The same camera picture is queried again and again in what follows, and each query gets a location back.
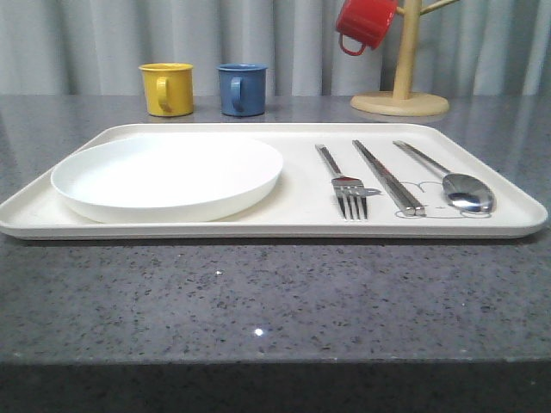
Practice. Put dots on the wooden mug tree stand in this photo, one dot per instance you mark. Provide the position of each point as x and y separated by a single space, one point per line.
402 100

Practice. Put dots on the cream rabbit serving tray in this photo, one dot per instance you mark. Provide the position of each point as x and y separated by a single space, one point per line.
302 202

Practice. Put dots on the red mug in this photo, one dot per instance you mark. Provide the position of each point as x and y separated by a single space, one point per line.
365 21

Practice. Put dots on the blue mug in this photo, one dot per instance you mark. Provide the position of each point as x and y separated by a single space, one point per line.
242 89

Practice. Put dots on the grey curtain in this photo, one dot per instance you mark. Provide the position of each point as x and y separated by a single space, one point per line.
468 48

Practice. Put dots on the yellow mug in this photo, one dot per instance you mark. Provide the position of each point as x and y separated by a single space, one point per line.
168 89

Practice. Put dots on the silver fork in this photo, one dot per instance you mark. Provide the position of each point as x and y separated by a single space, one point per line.
350 193

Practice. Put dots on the white round plate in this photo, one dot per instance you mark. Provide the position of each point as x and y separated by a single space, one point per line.
170 177

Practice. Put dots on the silver chopstick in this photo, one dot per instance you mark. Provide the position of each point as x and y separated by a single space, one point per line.
392 176
382 178

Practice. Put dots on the silver spoon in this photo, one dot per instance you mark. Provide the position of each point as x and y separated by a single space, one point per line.
464 192

